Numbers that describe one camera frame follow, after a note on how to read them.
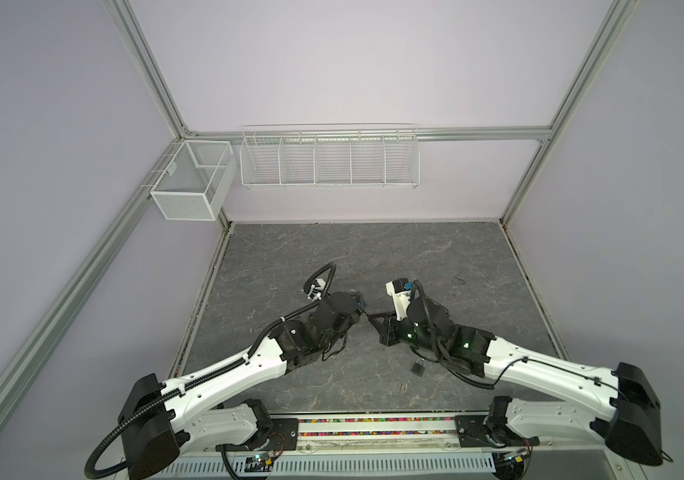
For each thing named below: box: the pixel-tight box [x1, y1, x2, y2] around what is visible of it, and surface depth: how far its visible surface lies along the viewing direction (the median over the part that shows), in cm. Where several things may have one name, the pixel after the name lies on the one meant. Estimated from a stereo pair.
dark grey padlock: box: [411, 358, 425, 377], surface depth 85 cm
